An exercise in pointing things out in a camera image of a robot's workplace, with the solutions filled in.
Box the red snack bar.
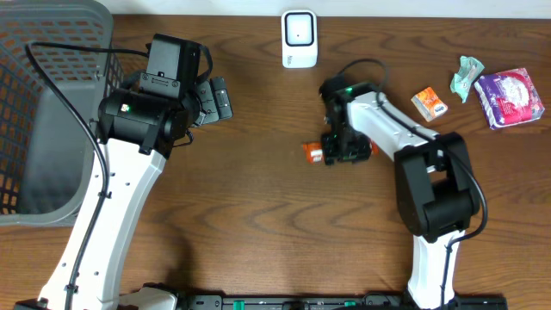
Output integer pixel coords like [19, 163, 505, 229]
[302, 142, 379, 165]

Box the orange snack packet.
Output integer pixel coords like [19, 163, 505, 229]
[411, 87, 448, 121]

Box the teal wrapper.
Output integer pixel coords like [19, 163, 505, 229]
[449, 56, 485, 103]

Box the purple snack packet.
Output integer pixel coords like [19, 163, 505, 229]
[474, 68, 545, 130]

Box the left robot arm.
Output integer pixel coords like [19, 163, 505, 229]
[16, 34, 232, 309]

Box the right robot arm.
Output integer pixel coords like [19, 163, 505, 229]
[319, 75, 481, 309]

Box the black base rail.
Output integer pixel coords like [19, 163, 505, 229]
[120, 294, 509, 310]

